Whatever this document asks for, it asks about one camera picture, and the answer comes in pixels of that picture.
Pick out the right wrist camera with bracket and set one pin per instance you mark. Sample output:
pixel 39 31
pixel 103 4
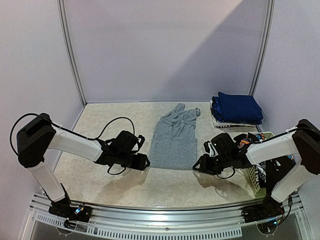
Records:
pixel 209 149

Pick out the grey tank top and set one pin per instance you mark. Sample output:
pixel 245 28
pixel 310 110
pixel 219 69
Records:
pixel 174 145

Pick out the folded blue garment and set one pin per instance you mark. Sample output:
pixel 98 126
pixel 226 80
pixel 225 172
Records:
pixel 236 109

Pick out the aluminium front rail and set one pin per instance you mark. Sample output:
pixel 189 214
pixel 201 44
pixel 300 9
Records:
pixel 221 222

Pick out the colourful graphic print garment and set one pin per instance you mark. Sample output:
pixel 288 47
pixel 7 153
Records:
pixel 238 138

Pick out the right aluminium corner post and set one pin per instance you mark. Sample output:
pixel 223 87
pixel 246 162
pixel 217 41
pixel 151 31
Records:
pixel 263 45

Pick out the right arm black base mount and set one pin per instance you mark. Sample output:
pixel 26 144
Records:
pixel 269 208

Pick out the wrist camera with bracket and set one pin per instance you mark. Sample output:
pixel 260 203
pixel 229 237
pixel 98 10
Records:
pixel 140 142
pixel 209 149

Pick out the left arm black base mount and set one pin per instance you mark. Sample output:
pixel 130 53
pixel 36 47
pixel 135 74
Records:
pixel 64 208

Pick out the white perforated laundry basket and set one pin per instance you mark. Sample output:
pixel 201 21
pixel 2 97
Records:
pixel 257 173

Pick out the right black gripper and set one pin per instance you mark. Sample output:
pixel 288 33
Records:
pixel 206 165

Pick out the left aluminium corner post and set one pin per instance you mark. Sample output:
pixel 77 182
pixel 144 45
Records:
pixel 70 51

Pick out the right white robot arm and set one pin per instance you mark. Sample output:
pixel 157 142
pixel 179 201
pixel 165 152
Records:
pixel 247 150

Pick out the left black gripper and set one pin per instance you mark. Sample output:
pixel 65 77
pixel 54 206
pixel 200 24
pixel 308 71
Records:
pixel 140 164

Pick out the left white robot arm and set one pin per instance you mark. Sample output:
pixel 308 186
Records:
pixel 42 134

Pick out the aluminium corner post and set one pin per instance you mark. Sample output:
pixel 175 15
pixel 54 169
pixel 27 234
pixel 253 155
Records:
pixel 263 45
pixel 70 51

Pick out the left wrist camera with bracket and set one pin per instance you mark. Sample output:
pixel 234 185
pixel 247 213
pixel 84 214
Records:
pixel 140 142

